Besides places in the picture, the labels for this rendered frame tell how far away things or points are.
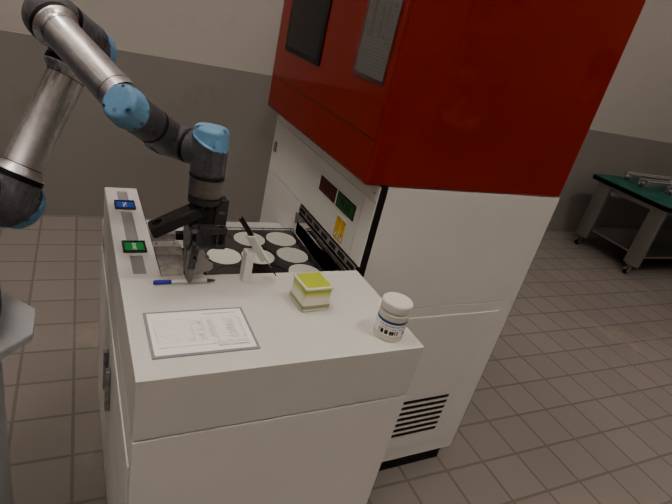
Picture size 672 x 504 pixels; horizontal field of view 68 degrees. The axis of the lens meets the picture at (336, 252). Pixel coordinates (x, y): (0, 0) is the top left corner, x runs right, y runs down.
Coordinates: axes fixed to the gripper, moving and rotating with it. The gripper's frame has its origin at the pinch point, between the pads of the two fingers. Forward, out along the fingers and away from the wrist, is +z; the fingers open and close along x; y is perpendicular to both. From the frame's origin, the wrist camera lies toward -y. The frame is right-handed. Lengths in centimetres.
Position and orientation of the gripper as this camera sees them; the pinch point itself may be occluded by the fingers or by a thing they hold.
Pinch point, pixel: (186, 276)
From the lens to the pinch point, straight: 122.2
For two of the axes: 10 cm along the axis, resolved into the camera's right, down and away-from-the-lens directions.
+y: 8.8, 0.1, 4.8
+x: -4.3, -4.3, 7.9
